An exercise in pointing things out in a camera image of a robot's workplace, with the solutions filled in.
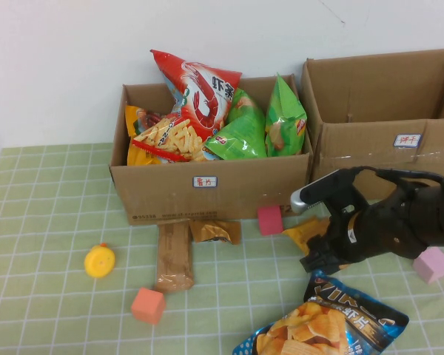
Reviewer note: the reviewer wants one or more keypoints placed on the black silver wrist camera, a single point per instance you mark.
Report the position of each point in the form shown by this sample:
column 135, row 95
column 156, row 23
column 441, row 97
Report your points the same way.
column 325, row 188

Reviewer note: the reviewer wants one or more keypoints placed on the yellow rubber duck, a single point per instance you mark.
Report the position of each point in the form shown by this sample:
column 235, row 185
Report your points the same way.
column 100, row 262

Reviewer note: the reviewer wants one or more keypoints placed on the magenta foam cube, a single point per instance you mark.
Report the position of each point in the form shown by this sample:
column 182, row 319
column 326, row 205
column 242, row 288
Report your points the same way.
column 270, row 222

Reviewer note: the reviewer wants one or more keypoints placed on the orange foam cube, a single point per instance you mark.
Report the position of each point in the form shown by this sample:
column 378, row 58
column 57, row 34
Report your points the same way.
column 146, row 305

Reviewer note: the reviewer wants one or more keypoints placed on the blue shrimp chips bag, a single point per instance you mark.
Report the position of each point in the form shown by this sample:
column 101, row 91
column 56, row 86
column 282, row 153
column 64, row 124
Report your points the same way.
column 336, row 318

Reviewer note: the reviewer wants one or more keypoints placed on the small yellow snack packet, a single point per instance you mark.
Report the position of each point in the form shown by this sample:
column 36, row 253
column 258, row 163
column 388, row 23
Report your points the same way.
column 299, row 233

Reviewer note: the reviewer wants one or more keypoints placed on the cardboard box with biscuit label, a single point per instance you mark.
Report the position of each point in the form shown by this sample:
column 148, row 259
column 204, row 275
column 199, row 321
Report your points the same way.
column 373, row 88

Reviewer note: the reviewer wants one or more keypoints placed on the pink foam cube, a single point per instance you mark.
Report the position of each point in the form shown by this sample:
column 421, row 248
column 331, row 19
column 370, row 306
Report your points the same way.
column 433, row 268

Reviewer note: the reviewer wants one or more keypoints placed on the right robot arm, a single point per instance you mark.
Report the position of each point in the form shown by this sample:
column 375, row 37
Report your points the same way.
column 422, row 218

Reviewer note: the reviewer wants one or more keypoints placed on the green checked tablecloth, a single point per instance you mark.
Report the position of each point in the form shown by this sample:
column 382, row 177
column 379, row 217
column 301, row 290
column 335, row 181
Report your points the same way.
column 40, row 222

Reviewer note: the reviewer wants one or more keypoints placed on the long brown wafer package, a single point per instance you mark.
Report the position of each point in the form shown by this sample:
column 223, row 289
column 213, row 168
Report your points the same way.
column 174, row 255

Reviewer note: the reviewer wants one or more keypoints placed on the orange snack bag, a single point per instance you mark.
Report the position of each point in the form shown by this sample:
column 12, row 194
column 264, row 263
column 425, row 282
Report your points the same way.
column 138, row 157

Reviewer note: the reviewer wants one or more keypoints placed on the golden brown snack packet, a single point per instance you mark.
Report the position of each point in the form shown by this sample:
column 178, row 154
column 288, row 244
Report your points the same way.
column 214, row 231

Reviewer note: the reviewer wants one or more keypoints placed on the green potato chips bag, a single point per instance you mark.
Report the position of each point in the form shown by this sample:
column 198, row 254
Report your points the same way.
column 240, row 103
column 240, row 137
column 285, row 111

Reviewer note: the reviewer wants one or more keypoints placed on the red shrimp stick bag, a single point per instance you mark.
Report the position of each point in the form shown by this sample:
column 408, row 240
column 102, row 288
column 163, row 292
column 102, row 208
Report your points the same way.
column 203, row 92

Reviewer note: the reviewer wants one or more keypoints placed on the yellow crinkle fries bag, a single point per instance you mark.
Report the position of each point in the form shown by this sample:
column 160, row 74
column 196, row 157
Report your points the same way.
column 177, row 138

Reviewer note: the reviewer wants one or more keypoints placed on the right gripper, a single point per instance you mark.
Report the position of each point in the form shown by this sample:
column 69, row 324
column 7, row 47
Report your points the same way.
column 366, row 236

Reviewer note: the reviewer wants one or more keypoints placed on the cardboard box with chips label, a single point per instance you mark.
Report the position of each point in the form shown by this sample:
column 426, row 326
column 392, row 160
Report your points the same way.
column 163, row 192

